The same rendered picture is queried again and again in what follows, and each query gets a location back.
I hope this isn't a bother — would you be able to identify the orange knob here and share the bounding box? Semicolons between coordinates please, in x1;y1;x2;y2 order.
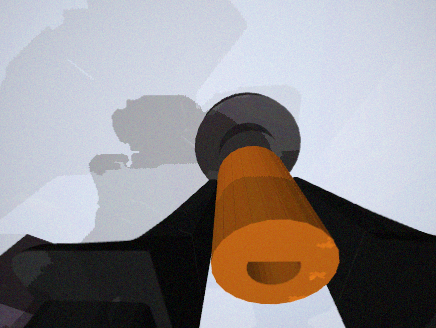
211;146;340;304

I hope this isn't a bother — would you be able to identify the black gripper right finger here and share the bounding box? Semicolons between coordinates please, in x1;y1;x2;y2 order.
293;177;436;328

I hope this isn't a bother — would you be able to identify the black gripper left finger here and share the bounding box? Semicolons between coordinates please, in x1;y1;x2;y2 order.
11;179;217;328

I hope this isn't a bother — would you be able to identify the dark grey round pedestal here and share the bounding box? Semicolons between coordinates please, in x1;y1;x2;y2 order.
195;92;301;180

